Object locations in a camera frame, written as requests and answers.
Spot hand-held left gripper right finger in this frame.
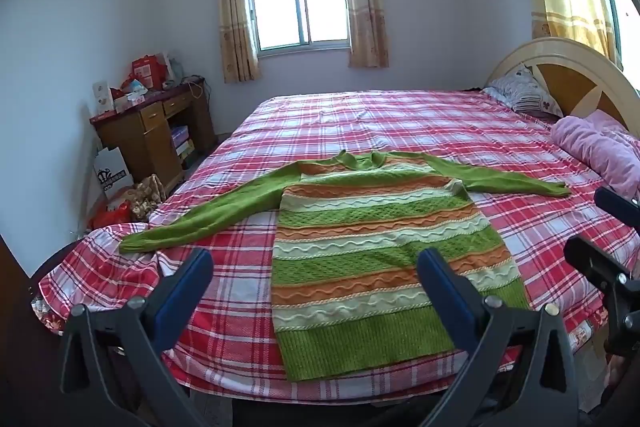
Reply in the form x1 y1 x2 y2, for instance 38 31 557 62
417 248 581 427

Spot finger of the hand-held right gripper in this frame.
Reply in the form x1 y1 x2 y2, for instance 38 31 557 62
564 234 640 355
594 187 640 229

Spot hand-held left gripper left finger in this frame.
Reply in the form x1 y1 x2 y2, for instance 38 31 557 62
59 248 216 427

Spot green orange striped knit sweater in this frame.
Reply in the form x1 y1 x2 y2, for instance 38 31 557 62
119 150 572 383

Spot pink blanket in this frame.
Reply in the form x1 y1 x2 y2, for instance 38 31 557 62
550 109 640 200

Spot brown patterned bag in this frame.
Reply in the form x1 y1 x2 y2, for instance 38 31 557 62
122 174 166 223

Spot red plastic bag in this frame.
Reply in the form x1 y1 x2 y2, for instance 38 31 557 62
90 199 133 230

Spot white paper bag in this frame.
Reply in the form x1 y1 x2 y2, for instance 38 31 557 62
93 147 135 204

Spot stacked boxes in desk shelf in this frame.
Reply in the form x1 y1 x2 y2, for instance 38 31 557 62
170 124 196 158

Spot brown wooden desk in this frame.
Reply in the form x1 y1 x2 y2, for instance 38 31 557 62
90 77 217 192

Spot patterned grey pillow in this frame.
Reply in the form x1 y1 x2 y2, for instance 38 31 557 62
482 63 565 118

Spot cream wooden headboard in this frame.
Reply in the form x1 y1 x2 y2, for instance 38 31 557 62
484 38 640 132

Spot bed with red plaid sheet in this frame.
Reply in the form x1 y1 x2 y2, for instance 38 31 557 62
39 89 640 408

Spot brown wooden door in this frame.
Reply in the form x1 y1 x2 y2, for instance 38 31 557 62
0 232 66 427

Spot pile of small boxes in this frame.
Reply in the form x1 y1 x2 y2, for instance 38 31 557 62
110 77 151 112

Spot red gift box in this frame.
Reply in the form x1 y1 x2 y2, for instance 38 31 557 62
131 54 168 90

